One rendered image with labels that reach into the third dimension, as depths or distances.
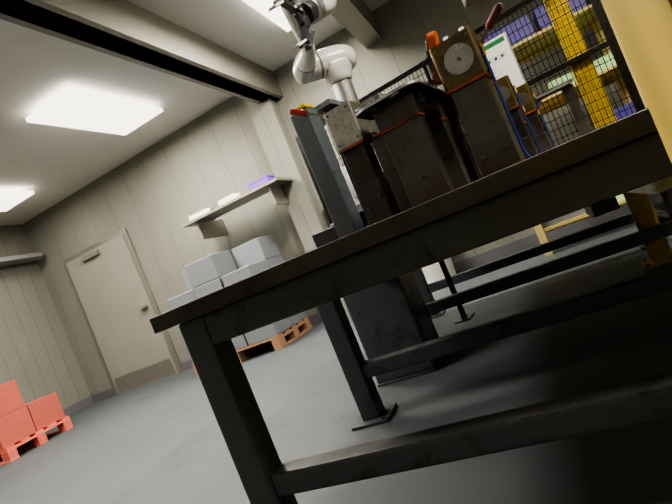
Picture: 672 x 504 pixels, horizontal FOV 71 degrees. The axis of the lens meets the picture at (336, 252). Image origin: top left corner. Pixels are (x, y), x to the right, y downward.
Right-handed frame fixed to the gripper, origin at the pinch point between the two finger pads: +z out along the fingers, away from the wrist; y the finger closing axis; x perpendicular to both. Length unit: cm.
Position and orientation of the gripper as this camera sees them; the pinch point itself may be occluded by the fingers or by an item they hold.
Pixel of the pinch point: (285, 27)
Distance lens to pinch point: 172.0
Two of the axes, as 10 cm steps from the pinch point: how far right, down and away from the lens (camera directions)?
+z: -3.3, 6.1, -7.2
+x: 7.8, -2.5, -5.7
